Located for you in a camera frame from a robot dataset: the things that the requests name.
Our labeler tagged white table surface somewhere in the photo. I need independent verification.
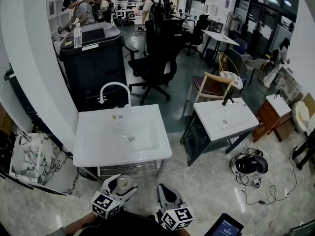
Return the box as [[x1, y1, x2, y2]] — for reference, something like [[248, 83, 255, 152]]
[[72, 104, 172, 168]]

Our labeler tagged marble pattern sink basin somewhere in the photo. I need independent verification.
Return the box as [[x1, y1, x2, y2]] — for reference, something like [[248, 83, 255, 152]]
[[9, 131, 79, 197]]

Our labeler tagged black headset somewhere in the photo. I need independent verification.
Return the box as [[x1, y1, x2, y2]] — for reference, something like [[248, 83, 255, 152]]
[[231, 153, 269, 176]]

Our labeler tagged person's black shirt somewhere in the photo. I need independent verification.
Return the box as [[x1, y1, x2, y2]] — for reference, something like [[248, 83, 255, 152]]
[[78, 210, 192, 236]]

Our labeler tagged black floor cable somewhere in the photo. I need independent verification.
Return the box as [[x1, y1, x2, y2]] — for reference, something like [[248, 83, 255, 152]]
[[235, 175, 280, 206]]

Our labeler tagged white curved faucet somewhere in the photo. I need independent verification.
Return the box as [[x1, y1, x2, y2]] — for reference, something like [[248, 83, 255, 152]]
[[98, 82, 132, 111]]

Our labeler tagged frosted glass bottle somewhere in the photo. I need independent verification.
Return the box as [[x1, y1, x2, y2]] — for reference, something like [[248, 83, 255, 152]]
[[116, 176, 134, 192]]

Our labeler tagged black mesh office chair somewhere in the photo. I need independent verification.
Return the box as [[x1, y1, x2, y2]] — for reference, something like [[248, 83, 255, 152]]
[[124, 19, 188, 105]]

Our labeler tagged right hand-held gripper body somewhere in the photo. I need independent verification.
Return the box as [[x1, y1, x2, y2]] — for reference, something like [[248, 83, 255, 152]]
[[158, 202, 194, 231]]

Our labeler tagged white sink with black faucet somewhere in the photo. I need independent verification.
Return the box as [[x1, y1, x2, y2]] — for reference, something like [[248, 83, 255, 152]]
[[193, 97, 260, 142]]

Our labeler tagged clear plastic water bottle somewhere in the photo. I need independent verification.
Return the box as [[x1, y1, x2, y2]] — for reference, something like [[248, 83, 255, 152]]
[[73, 23, 83, 49]]

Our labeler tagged person's left forearm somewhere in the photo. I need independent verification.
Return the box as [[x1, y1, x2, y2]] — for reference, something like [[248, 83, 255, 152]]
[[59, 211, 104, 236]]

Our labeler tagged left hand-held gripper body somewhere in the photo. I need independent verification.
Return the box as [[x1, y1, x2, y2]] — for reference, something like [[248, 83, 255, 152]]
[[91, 187, 123, 220]]

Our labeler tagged yellow wire chair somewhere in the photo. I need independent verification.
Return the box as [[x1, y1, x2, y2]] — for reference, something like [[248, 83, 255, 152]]
[[218, 53, 244, 91]]

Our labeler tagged small white basin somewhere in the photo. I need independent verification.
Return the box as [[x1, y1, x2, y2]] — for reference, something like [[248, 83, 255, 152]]
[[265, 94, 292, 118]]

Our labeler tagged large black machine cabinet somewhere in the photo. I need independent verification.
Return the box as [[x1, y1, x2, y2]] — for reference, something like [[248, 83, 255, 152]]
[[59, 22, 127, 113]]

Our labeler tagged black stool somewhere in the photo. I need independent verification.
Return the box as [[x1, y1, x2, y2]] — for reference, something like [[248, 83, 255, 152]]
[[291, 129, 315, 172]]

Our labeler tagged white wall shelf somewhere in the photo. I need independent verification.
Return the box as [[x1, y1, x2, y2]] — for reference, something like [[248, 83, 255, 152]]
[[46, 0, 72, 42]]

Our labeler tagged person's grey sleeve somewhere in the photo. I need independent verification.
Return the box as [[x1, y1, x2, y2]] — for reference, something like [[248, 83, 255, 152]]
[[46, 226, 67, 236]]

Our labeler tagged brown wooden cabinet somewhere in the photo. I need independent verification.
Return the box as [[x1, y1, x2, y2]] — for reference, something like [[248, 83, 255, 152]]
[[252, 99, 293, 144]]

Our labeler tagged black faucet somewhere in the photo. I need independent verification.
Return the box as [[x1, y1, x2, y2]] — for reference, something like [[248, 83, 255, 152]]
[[221, 89, 236, 107]]

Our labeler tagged black tablet screen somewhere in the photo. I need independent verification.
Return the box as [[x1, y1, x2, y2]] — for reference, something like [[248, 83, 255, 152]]
[[204, 212, 245, 236]]

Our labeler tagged white table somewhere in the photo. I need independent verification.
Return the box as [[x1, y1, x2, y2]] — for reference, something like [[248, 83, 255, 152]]
[[201, 29, 240, 59]]

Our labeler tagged wooden chair with maroon seat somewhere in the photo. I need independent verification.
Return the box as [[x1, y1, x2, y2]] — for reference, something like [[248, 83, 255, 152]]
[[188, 72, 236, 108]]

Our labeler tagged white round armchair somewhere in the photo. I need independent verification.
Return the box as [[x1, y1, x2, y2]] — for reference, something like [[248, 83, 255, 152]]
[[291, 101, 315, 134]]

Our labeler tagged grey upholstered armchair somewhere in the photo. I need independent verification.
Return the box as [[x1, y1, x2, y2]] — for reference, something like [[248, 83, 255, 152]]
[[227, 48, 254, 86]]

